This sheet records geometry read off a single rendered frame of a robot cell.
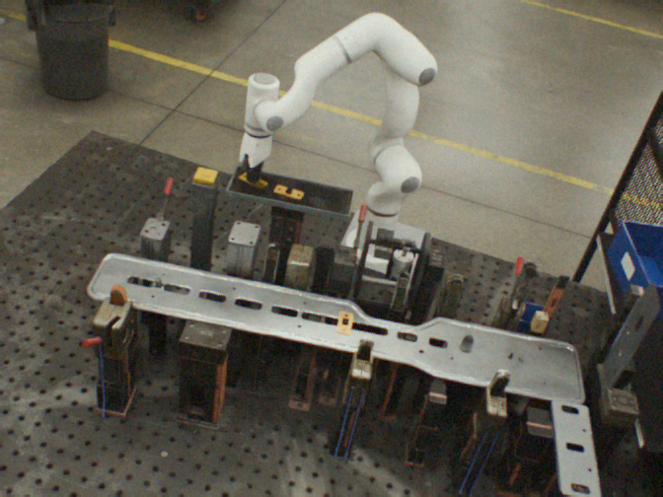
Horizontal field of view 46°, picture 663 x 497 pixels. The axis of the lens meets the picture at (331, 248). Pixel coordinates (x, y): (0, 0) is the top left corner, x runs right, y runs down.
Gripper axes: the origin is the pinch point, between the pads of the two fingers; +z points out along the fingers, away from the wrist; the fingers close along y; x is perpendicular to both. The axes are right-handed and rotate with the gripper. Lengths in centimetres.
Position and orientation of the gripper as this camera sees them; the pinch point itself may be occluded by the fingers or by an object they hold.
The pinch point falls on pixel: (254, 174)
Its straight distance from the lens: 232.7
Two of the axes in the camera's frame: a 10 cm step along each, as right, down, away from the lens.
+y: -5.2, 4.9, -7.0
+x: 8.4, 4.3, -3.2
